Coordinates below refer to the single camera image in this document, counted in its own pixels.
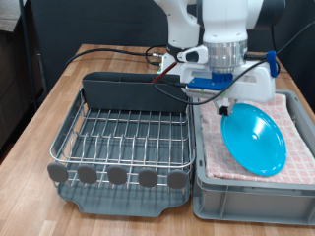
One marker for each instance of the wrist camera on blue mount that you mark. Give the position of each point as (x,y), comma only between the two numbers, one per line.
(210,83)

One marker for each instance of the dark cabinet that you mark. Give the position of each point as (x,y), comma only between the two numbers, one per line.
(13,82)

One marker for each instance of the pink checkered towel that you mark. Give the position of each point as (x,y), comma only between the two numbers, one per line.
(213,147)

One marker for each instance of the grey plastic crate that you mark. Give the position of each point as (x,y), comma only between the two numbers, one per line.
(249,206)

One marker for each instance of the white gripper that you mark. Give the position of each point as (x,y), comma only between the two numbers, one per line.
(256,85)

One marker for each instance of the dark grey cutlery holder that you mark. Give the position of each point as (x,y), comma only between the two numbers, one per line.
(138,95)

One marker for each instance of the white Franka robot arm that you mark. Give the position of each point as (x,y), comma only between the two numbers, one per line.
(223,23)

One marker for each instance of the blue plate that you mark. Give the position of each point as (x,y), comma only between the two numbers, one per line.
(256,141)

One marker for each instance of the grey dish drying rack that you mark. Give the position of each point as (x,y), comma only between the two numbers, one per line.
(131,206)

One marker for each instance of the black metal pole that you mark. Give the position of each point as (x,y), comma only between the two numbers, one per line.
(27,49)

